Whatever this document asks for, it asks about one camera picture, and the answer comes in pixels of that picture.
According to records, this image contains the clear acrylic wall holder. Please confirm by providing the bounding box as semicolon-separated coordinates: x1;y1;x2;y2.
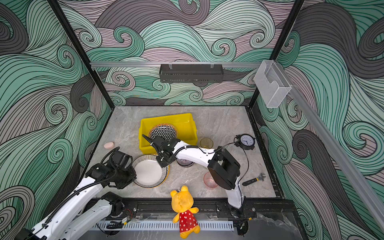
254;60;292;109

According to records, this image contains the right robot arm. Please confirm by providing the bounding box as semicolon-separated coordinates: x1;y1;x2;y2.
142;134;244;210

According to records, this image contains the white plate black striped rim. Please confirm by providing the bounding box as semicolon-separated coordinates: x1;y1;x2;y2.
132;155;170;189

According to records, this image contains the black alarm clock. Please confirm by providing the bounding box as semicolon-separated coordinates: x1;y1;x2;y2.
234;134;256;151

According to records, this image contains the amber plastic cup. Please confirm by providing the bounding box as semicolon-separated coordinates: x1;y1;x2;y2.
200;138;214;149

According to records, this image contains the yellow plastic bin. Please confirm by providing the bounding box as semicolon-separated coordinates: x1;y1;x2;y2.
139;113;198;155

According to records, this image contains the white slotted cable duct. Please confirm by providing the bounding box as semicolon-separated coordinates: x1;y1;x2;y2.
91;221;235;232

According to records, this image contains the black adjustable wrench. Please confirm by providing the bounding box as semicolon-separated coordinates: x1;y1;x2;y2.
242;173;266;186

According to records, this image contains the black wall shelf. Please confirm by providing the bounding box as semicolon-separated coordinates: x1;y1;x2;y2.
159;64;224;83

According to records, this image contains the pink plastic cup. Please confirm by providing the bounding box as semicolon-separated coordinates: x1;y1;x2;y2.
204;172;218;189

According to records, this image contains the geometric patterned plate orange rim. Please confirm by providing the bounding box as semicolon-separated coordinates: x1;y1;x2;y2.
149;124;178;141

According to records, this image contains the yellow plush bear red dress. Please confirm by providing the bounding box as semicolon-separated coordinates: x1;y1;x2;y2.
170;186;201;239

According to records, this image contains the pink soap bar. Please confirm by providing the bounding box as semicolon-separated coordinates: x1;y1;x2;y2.
104;142;115;150

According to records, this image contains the purple striped bowl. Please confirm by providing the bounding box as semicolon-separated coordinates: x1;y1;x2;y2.
177;159;194;168

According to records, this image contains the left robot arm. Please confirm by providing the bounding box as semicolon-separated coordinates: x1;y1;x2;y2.
15;148;137;240

